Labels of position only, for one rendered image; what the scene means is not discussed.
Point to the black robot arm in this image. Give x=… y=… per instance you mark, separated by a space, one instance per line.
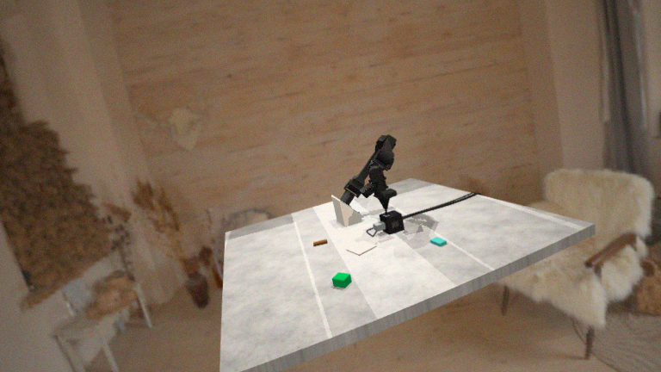
x=382 y=159

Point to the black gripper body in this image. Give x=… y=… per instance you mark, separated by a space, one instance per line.
x=384 y=191

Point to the small teal block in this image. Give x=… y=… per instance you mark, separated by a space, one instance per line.
x=437 y=241

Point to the small green cube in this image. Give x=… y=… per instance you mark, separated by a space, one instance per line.
x=341 y=280

